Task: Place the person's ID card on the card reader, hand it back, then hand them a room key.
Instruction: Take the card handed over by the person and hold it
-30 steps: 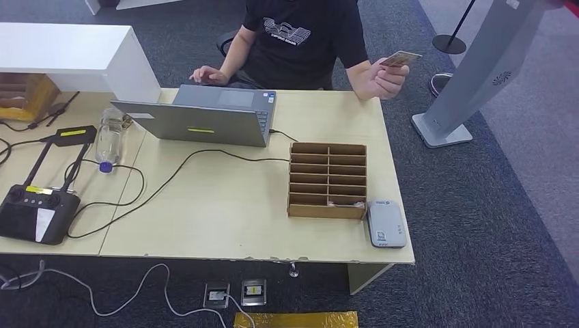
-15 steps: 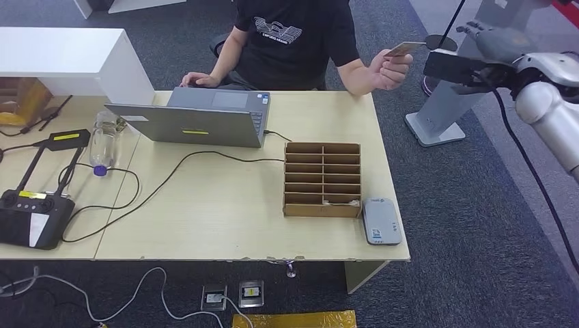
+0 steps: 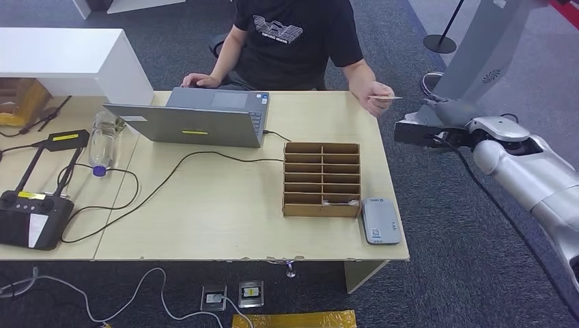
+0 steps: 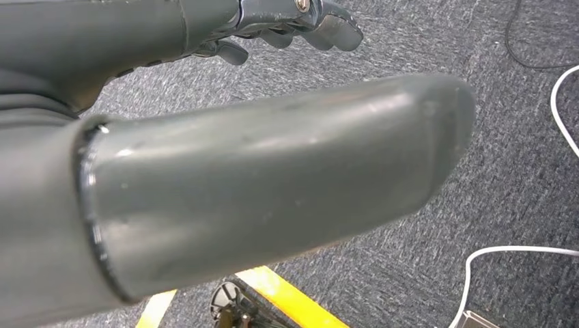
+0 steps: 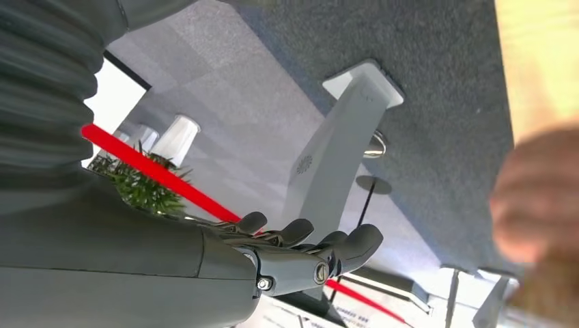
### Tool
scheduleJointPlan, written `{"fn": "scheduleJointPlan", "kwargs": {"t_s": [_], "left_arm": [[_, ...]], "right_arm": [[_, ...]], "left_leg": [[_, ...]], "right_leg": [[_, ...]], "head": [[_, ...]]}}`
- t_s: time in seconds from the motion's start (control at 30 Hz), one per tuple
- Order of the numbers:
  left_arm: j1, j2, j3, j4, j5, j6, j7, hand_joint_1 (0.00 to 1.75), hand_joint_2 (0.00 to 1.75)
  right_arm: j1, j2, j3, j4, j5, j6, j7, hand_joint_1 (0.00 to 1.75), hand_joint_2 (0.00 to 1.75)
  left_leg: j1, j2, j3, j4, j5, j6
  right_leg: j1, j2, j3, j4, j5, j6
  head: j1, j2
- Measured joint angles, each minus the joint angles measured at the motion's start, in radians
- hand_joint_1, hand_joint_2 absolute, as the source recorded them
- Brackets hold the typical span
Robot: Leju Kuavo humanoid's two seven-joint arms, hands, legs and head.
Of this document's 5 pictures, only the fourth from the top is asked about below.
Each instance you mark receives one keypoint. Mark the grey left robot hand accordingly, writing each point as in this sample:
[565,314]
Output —
[271,181]

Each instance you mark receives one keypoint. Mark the yellow floor tape strip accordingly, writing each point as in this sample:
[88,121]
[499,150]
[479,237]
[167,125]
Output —
[154,312]
[289,299]

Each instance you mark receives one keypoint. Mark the black caster wheel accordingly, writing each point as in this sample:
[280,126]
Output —
[226,299]

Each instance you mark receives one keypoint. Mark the floor socket with plug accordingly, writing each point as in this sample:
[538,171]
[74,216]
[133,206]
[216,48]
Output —
[472,322]

